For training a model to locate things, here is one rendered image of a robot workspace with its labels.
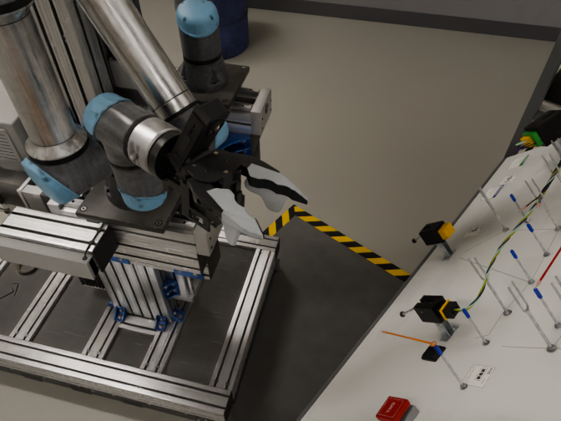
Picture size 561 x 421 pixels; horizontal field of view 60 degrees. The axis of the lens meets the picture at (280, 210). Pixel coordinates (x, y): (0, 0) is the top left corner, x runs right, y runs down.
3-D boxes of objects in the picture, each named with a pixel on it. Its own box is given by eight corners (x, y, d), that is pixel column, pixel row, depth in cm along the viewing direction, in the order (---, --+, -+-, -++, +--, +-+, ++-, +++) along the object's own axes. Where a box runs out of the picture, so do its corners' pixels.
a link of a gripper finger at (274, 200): (309, 215, 66) (246, 196, 68) (315, 181, 62) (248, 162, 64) (302, 230, 64) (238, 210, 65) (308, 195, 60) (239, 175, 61)
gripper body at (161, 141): (249, 209, 68) (189, 171, 73) (252, 159, 63) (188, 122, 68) (210, 235, 64) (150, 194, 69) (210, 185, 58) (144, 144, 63)
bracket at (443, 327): (451, 326, 105) (439, 308, 104) (459, 327, 103) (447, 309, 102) (439, 341, 103) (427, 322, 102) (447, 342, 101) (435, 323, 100)
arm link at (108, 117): (128, 124, 80) (115, 78, 73) (174, 152, 75) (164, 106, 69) (88, 148, 76) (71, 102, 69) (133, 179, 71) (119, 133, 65)
